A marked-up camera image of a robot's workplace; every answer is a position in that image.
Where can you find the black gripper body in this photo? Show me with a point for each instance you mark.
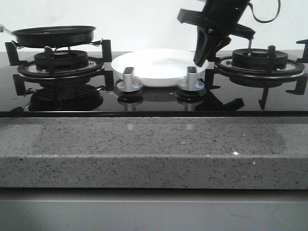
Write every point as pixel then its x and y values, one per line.
pixel 219 15

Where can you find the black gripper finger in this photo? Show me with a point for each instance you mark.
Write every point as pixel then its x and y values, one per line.
pixel 222 42
pixel 207 43

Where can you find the white round plate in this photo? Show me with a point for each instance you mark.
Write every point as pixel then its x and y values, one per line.
pixel 155 67

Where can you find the black frying pan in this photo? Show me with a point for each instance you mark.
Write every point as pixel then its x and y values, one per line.
pixel 52 36

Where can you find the right black gas burner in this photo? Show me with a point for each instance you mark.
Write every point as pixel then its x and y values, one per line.
pixel 258 59

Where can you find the black gas burner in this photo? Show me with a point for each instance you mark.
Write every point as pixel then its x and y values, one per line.
pixel 63 60
pixel 258 59

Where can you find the right silver stove knob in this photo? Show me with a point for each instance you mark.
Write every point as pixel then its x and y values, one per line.
pixel 191 82

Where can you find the silver stove knob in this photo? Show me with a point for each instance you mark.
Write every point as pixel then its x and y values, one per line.
pixel 129 83
pixel 191 82

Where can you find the right black pan support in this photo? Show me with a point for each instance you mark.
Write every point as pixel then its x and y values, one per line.
pixel 268 78

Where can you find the black pan support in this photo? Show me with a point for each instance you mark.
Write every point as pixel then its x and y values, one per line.
pixel 268 78
pixel 55 80

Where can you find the left silver stove knob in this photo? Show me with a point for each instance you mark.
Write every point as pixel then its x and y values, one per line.
pixel 129 83

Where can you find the black glass cooktop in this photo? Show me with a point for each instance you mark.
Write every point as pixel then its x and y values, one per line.
pixel 97 96

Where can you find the left black gas burner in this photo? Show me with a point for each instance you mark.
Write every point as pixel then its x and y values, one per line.
pixel 63 60

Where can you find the left black pan support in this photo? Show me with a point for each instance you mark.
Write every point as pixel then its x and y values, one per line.
pixel 55 80

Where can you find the wire pan trivet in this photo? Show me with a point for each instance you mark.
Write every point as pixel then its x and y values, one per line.
pixel 51 44

